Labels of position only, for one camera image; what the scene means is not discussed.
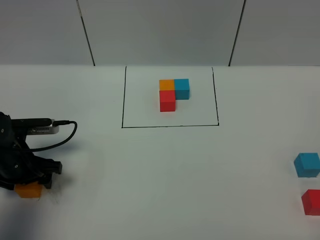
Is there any orange template block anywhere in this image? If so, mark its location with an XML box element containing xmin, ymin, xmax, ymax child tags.
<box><xmin>159</xmin><ymin>79</ymin><xmax>175</xmax><ymax>91</ymax></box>

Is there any blue template block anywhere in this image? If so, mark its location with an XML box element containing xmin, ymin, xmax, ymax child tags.
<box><xmin>174</xmin><ymin>78</ymin><xmax>190</xmax><ymax>100</ymax></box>

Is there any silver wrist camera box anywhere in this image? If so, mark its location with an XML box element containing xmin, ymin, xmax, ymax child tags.
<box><xmin>27</xmin><ymin>126</ymin><xmax>60</xmax><ymax>135</ymax></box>

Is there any red template block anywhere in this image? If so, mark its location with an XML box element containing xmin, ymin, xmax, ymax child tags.
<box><xmin>159</xmin><ymin>90</ymin><xmax>176</xmax><ymax>112</ymax></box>

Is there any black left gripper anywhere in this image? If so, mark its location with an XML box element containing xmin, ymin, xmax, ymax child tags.
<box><xmin>0</xmin><ymin>113</ymin><xmax>62</xmax><ymax>191</ymax></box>

